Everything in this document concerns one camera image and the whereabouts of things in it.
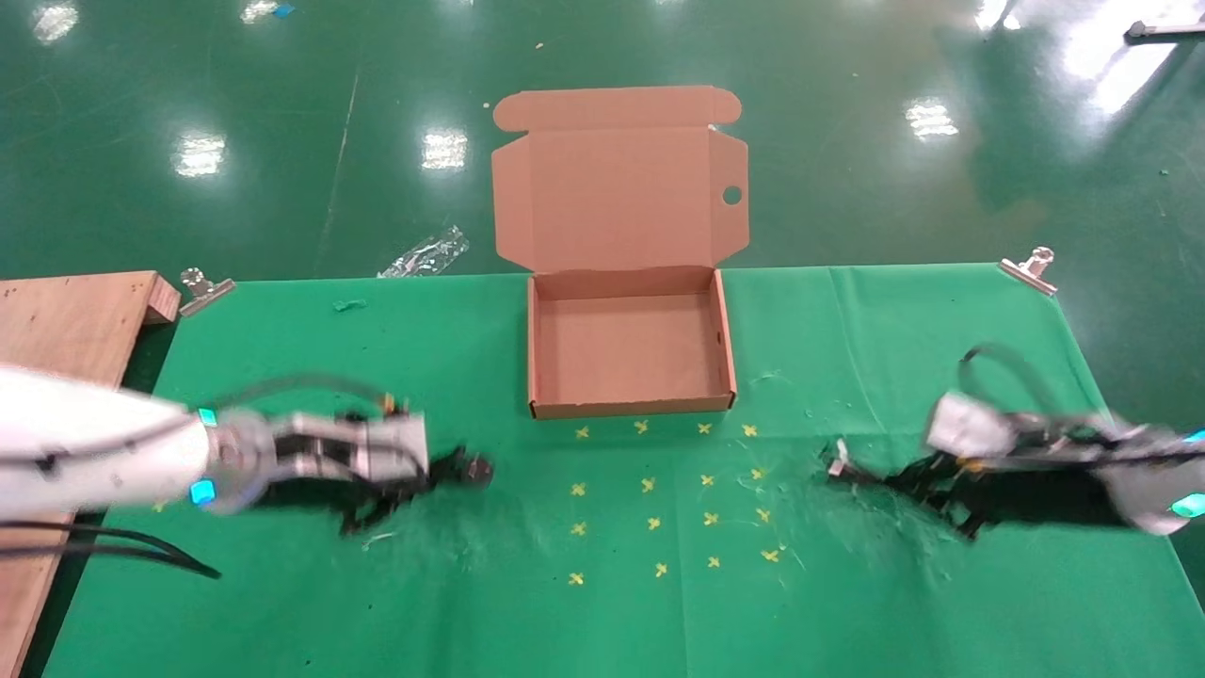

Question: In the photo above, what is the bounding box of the open brown cardboard box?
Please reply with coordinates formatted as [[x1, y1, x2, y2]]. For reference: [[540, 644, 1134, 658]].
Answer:
[[490, 87, 751, 421]]

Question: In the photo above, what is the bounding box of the black hanging arm cable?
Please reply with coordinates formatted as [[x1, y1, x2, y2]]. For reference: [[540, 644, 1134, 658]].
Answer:
[[0, 521, 223, 578]]

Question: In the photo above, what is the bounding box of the black computer mouse with cable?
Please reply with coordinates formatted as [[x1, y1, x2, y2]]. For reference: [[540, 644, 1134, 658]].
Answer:
[[824, 443, 986, 543]]

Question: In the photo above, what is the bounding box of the black right camera cable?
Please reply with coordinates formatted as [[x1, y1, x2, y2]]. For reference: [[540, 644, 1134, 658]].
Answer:
[[958, 343, 1070, 421]]

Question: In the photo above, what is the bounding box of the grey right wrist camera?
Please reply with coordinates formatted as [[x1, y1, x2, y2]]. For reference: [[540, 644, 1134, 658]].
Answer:
[[925, 390, 1017, 460]]

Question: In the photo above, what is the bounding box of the silver binder clip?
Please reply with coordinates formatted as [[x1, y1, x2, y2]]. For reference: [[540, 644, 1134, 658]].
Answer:
[[179, 268, 235, 317], [998, 247, 1058, 298]]

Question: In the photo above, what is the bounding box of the wooden board table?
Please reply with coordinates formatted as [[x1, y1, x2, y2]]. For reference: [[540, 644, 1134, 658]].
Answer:
[[0, 271, 182, 678]]

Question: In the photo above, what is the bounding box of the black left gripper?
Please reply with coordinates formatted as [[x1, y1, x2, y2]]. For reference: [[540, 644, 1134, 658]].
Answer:
[[249, 469, 436, 535]]

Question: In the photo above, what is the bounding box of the clear plastic wrapper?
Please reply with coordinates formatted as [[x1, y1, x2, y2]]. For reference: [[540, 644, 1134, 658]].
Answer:
[[377, 224, 470, 280]]

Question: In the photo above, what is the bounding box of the black data cable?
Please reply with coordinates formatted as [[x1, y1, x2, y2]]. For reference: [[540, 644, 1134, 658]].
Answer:
[[414, 449, 496, 496]]

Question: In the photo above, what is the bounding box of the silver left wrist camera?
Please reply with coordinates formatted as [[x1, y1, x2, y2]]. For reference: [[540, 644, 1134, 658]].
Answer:
[[370, 411, 430, 477]]

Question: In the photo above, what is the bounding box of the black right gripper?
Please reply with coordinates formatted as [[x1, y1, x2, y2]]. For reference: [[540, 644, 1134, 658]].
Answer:
[[958, 450, 1128, 530]]

